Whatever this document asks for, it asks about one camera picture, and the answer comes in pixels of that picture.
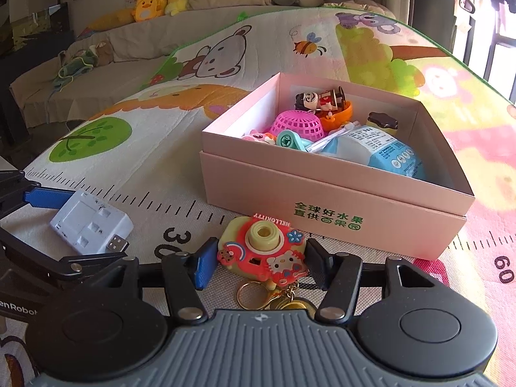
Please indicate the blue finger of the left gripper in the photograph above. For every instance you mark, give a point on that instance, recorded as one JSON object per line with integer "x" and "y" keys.
{"x": 16, "y": 191}
{"x": 68, "y": 269}

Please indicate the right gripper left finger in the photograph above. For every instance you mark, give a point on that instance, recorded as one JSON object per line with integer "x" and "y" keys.
{"x": 200, "y": 265}

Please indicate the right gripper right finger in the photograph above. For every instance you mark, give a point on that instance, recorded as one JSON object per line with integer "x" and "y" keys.
{"x": 323, "y": 266}

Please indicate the red hello kitty toy camera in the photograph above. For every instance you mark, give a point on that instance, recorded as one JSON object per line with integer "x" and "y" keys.
{"x": 264, "y": 249}

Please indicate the white usb charger box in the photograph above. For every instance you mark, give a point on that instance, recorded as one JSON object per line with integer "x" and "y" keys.
{"x": 91, "y": 226}

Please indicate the blue white plastic packet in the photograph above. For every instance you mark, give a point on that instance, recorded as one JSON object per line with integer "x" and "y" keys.
{"x": 372, "y": 147}

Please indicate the teal plastic crank handle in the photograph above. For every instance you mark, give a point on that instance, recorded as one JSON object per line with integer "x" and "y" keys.
{"x": 291, "y": 140}

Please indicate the orange plastic cup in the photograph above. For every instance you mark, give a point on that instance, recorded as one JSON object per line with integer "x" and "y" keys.
{"x": 338, "y": 118}

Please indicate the pink plastic basket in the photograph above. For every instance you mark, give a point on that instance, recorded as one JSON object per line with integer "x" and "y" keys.
{"x": 305, "y": 124}

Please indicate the cartoon figure keychain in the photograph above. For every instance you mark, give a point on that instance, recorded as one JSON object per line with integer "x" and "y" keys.
{"x": 326, "y": 103}

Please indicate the pink cardboard box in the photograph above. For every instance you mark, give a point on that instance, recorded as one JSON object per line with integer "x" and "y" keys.
{"x": 331, "y": 197}

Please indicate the pink toy figure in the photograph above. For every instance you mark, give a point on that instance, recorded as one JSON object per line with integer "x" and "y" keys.
{"x": 259, "y": 137}

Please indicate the green plush on sofa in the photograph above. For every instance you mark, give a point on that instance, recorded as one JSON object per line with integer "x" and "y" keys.
{"x": 76, "y": 64}

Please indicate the dark tv cabinet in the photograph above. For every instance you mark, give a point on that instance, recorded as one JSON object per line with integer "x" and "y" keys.
{"x": 25, "y": 44}

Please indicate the yellow pudding toy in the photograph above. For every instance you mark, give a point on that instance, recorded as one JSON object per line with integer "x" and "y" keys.
{"x": 383, "y": 121}

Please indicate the grey sofa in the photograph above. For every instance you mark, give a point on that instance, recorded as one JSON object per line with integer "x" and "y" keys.
{"x": 121, "y": 48}

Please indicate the orange tiger plush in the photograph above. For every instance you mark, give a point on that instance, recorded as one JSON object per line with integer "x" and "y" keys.
{"x": 142, "y": 11}

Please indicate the gold bell keychain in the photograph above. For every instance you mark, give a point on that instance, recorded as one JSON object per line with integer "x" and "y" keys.
{"x": 254, "y": 295}

